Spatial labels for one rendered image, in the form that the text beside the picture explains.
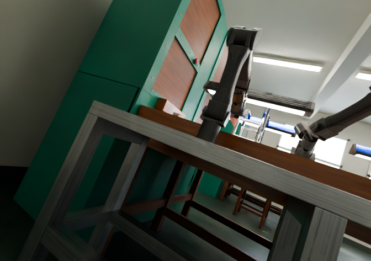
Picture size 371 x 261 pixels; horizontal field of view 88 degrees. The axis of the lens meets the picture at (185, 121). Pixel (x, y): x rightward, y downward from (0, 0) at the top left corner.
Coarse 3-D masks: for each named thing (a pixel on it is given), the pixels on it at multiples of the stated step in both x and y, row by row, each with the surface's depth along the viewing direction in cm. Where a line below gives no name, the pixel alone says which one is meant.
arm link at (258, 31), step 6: (258, 30) 61; (228, 36) 63; (252, 36) 60; (258, 36) 65; (228, 42) 64; (252, 42) 61; (252, 48) 62; (246, 60) 74; (246, 66) 77; (240, 72) 80; (246, 72) 79; (240, 78) 83; (246, 78) 81; (240, 84) 85; (246, 84) 83
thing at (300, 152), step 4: (292, 148) 93; (300, 148) 87; (292, 152) 91; (296, 152) 90; (300, 152) 87; (304, 152) 86; (308, 152) 85; (304, 156) 87; (308, 156) 87; (312, 156) 89
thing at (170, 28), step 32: (128, 0) 123; (160, 0) 111; (192, 0) 116; (128, 32) 114; (160, 32) 104; (192, 32) 126; (224, 32) 171; (96, 64) 117; (128, 64) 107; (160, 64) 105; (192, 64) 136; (224, 64) 195; (160, 96) 113; (192, 96) 150
